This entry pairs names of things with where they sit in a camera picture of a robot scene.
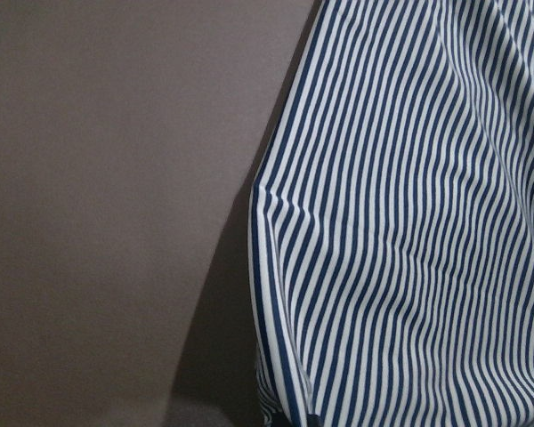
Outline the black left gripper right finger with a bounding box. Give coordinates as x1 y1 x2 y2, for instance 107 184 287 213
307 415 319 427

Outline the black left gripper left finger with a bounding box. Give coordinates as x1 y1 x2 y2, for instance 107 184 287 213
270 413 286 427

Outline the blue white striped polo shirt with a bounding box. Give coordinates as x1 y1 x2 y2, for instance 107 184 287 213
248 1 534 426

